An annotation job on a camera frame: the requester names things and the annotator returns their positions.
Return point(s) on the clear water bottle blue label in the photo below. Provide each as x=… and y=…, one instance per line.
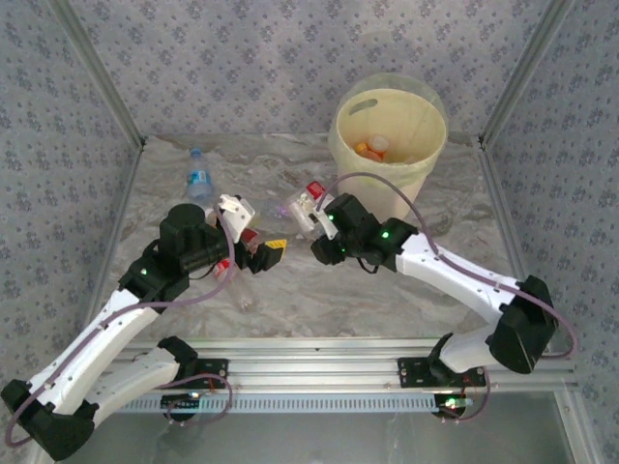
x=199, y=179

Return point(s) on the small clear crushed bottle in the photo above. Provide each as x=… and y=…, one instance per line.
x=246, y=302

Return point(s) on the red white label bottle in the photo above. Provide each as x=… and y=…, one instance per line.
x=222, y=268

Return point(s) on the clear bottle pink print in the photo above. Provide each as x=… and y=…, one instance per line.
x=275, y=211

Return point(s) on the clear bottle red cap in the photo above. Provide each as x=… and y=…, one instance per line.
x=249, y=237

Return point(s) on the small orange label bottle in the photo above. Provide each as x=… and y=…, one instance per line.
x=362, y=147

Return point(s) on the cream plastic bin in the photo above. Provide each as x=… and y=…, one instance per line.
x=392, y=205

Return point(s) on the aluminium side rail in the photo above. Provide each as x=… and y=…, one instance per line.
x=507, y=217
x=123, y=203

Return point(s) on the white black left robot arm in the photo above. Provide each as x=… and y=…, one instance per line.
x=82, y=348

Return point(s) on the large clear plastic bottle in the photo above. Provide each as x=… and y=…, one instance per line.
x=302, y=212

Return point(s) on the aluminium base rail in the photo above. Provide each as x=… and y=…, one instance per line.
x=314, y=362

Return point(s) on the black controller board green LED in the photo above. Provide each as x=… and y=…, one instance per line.
x=452, y=405
x=181, y=402

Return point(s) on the aluminium frame post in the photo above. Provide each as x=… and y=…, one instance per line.
x=102, y=72
x=522, y=72

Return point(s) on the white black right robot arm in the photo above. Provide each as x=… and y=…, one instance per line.
x=454, y=275

